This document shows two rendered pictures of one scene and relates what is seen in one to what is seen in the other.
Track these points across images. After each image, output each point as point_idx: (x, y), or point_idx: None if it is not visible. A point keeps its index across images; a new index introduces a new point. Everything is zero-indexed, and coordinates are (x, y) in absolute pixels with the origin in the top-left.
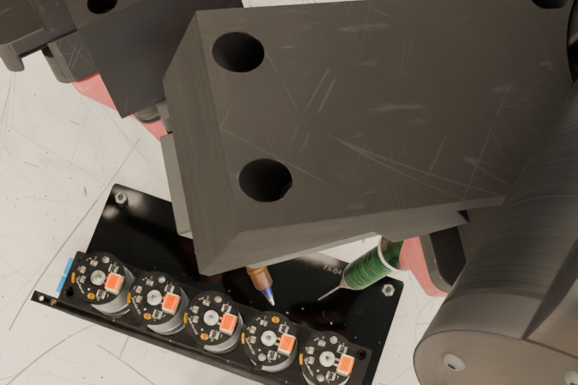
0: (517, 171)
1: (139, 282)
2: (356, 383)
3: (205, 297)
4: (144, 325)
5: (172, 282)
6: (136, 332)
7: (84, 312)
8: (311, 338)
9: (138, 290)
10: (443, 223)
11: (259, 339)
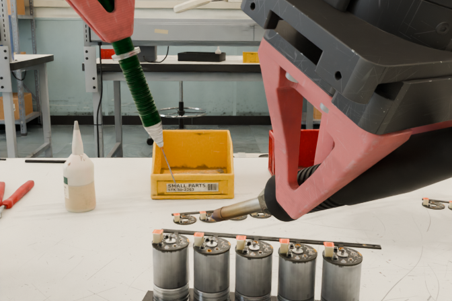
0: None
1: (312, 255)
2: (149, 293)
3: (262, 254)
4: (297, 242)
5: (288, 257)
6: (301, 240)
7: (340, 243)
8: (181, 246)
9: (310, 251)
10: None
11: (218, 244)
